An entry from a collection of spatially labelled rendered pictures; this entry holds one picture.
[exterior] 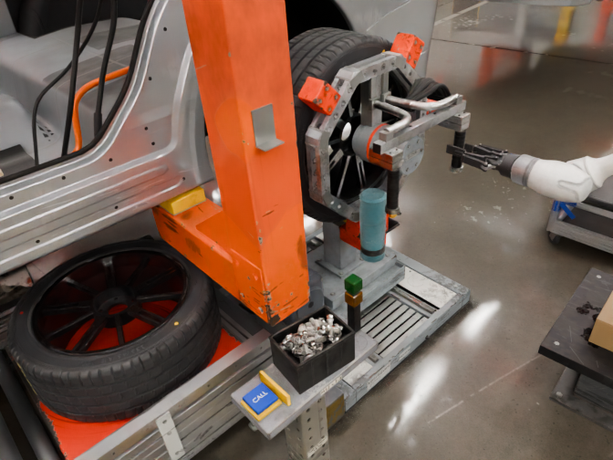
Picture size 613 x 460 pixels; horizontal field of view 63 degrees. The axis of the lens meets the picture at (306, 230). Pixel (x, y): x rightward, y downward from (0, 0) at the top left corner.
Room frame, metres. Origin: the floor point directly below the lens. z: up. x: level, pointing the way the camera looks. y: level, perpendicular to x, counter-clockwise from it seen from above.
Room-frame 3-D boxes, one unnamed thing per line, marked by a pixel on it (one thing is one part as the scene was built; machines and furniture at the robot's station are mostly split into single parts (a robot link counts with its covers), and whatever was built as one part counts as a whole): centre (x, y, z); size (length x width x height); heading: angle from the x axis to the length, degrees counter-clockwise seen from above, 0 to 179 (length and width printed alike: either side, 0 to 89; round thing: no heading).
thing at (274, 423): (0.95, 0.03, 0.44); 0.43 x 0.17 x 0.03; 130
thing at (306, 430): (0.93, 0.05, 0.21); 0.10 x 0.10 x 0.42; 40
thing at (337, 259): (1.69, -0.14, 0.32); 0.40 x 0.30 x 0.28; 130
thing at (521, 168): (1.31, -0.68, 0.83); 0.09 x 0.06 x 0.09; 130
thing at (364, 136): (1.50, -0.29, 0.85); 0.21 x 0.14 x 0.14; 40
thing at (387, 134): (1.40, -0.25, 1.03); 0.19 x 0.18 x 0.11; 40
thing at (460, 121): (1.51, -0.51, 0.93); 0.09 x 0.05 x 0.05; 40
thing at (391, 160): (1.29, -0.25, 0.93); 0.09 x 0.05 x 0.05; 40
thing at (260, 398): (0.84, 0.16, 0.47); 0.07 x 0.07 x 0.02; 40
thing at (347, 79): (1.56, -0.25, 0.85); 0.54 x 0.07 x 0.54; 130
